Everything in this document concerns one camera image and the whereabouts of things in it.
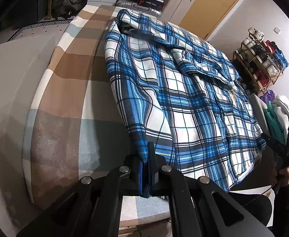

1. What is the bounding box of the purple bag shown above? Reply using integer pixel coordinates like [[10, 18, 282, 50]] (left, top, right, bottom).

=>
[[258, 90, 276, 104]]

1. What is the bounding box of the grey mattress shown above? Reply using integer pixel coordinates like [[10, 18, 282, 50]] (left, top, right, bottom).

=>
[[0, 25, 69, 228]]

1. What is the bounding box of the black printed box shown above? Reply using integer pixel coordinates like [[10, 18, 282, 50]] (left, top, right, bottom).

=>
[[137, 0, 165, 11]]

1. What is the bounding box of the blue plaid shirt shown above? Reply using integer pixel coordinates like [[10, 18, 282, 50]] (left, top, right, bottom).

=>
[[104, 8, 267, 193]]

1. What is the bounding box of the pile of folded clothes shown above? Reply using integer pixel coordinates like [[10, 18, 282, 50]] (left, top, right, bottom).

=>
[[273, 95, 289, 164]]

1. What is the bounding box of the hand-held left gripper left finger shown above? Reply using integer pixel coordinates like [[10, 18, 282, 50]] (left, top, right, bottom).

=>
[[16, 154, 150, 237]]

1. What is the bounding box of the wooden wardrobe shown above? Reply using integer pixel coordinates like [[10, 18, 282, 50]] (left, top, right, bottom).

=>
[[184, 0, 253, 40]]

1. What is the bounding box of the white plastic cabinet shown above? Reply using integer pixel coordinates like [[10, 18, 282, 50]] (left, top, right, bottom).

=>
[[159, 0, 197, 25]]

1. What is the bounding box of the wooden shoe rack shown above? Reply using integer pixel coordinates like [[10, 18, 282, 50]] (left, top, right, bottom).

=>
[[232, 27, 289, 96]]

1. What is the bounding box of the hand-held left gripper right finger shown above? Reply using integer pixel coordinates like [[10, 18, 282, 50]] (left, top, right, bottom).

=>
[[147, 141, 276, 237]]

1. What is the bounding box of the person's right hand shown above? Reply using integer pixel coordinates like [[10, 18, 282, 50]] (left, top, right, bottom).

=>
[[273, 166, 289, 194]]

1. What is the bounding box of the silver suitcase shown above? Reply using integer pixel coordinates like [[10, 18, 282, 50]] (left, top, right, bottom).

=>
[[115, 0, 165, 18]]

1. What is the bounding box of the person's right forearm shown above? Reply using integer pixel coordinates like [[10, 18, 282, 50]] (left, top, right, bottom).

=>
[[270, 183, 289, 237]]

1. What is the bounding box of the black bag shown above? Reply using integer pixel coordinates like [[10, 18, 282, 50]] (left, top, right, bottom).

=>
[[52, 0, 86, 19]]

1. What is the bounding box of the green folded cloth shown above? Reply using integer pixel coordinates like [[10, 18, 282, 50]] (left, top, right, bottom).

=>
[[263, 102, 287, 144]]

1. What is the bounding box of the checked bed sheet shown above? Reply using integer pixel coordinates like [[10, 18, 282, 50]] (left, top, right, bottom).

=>
[[23, 5, 266, 228]]

